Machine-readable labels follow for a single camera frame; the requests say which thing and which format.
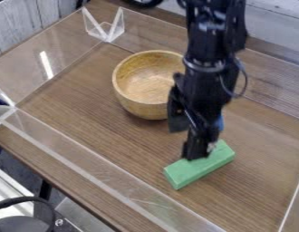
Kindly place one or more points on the clear acrylic tray wall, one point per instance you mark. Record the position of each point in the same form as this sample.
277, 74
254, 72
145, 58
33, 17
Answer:
65, 127

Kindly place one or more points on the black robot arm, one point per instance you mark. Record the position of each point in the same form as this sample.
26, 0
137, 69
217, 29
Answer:
215, 33

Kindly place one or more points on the brown wooden bowl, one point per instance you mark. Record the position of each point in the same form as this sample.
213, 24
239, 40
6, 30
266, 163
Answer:
141, 81

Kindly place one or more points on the clear acrylic corner bracket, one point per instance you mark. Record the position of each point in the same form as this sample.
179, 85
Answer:
106, 32

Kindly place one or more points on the green rectangular block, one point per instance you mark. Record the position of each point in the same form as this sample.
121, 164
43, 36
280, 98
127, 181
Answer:
185, 171

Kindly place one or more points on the black table leg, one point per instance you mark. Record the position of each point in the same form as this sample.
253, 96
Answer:
45, 190

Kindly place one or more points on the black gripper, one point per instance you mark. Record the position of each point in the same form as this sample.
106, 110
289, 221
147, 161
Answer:
202, 90

